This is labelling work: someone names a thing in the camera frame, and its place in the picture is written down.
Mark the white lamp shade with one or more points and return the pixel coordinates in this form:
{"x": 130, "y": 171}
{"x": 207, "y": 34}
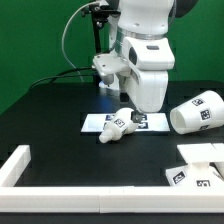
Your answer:
{"x": 202, "y": 112}

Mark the white marker sheet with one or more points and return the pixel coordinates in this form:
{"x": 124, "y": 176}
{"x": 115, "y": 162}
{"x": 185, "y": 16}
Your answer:
{"x": 150, "y": 122}

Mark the white front fence wall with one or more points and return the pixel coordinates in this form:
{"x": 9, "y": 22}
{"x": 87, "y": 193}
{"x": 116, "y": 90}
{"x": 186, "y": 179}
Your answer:
{"x": 111, "y": 200}

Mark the white fence wall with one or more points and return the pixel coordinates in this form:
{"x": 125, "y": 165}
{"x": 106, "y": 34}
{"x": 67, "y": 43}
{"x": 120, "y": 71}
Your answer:
{"x": 111, "y": 200}
{"x": 15, "y": 165}

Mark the white lamp bulb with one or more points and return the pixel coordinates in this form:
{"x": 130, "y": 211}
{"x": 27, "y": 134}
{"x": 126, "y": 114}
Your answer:
{"x": 120, "y": 124}

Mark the black camera stand pole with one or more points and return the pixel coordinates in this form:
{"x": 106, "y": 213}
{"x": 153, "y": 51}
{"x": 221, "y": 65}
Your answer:
{"x": 99, "y": 16}

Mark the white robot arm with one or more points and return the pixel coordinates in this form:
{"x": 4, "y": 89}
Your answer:
{"x": 139, "y": 19}

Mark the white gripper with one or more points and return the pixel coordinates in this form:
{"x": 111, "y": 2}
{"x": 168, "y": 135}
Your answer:
{"x": 149, "y": 61}

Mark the white lamp base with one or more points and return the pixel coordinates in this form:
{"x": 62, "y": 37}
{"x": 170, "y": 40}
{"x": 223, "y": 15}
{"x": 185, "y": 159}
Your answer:
{"x": 204, "y": 166}

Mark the white left fence wall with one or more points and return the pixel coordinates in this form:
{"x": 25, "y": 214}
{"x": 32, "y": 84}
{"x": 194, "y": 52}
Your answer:
{"x": 15, "y": 165}

